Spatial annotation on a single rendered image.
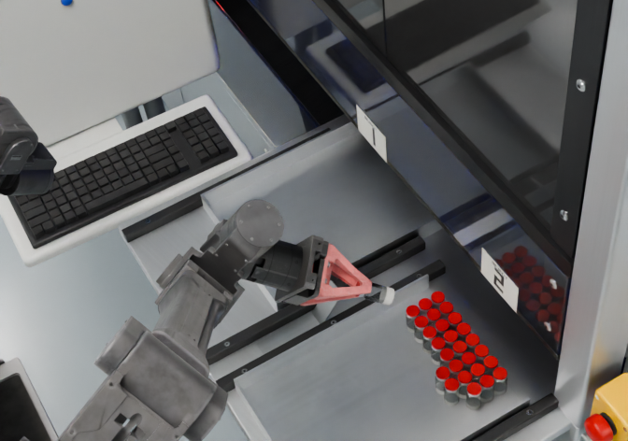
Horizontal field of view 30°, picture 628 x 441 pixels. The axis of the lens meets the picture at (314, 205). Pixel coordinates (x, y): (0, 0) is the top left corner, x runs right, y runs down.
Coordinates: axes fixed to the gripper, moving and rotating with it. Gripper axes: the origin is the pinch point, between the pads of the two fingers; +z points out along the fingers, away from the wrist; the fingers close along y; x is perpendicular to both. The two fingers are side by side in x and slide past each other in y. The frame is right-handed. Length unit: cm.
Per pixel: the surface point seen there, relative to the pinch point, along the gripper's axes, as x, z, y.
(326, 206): 25, 9, -44
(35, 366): 7, -15, -160
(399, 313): 7.1, 19.6, -31.1
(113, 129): 41, -23, -79
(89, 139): 38, -26, -80
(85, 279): 32, -8, -165
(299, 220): 22, 6, -45
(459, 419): -8.6, 26.7, -20.9
